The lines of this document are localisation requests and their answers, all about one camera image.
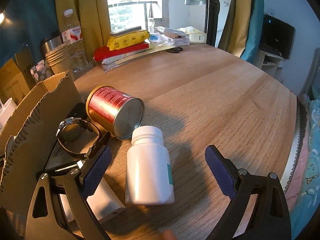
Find white plastic pill bottle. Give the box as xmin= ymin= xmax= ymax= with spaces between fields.
xmin=125 ymin=126 xmax=175 ymax=205

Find brown lamp carton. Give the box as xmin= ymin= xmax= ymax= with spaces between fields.
xmin=1 ymin=47 xmax=36 ymax=105

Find brown strap wristwatch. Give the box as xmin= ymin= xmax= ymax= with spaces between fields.
xmin=56 ymin=117 xmax=111 ymax=160

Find white small boxes pile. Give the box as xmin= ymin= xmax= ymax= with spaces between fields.
xmin=156 ymin=26 xmax=190 ymax=47

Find black scissors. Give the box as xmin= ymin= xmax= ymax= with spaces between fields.
xmin=166 ymin=47 xmax=183 ymax=54

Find white desk lamp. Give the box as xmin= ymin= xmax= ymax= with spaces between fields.
xmin=1 ymin=59 xmax=20 ymax=129

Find black monitor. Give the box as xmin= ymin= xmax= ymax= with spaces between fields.
xmin=259 ymin=15 xmax=296 ymax=60

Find clear plastic water bottle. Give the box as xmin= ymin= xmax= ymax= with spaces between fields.
xmin=61 ymin=9 xmax=88 ymax=73

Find white rectangular box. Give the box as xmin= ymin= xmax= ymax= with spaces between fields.
xmin=60 ymin=177 xmax=126 ymax=225

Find yellow envelope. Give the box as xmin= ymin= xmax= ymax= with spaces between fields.
xmin=117 ymin=43 xmax=174 ymax=64

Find red flat box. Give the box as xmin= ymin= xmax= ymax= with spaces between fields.
xmin=93 ymin=42 xmax=149 ymax=62

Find stack of paper cups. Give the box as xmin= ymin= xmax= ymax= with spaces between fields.
xmin=46 ymin=44 xmax=72 ymax=75

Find grey tablet device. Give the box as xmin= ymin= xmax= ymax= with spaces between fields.
xmin=110 ymin=26 xmax=142 ymax=37

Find torn cardboard box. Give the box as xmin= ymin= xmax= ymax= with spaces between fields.
xmin=1 ymin=72 xmax=81 ymax=216

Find white tissue box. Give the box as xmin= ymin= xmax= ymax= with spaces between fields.
xmin=184 ymin=26 xmax=207 ymax=44

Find red gold tin can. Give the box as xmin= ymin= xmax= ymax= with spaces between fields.
xmin=86 ymin=86 xmax=145 ymax=140

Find yellow wet wipes pack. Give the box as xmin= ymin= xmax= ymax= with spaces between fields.
xmin=107 ymin=30 xmax=150 ymax=51

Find glass jar with labels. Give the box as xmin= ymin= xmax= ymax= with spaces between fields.
xmin=30 ymin=60 xmax=53 ymax=83

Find stainless steel tumbler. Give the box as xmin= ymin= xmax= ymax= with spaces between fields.
xmin=40 ymin=35 xmax=63 ymax=58

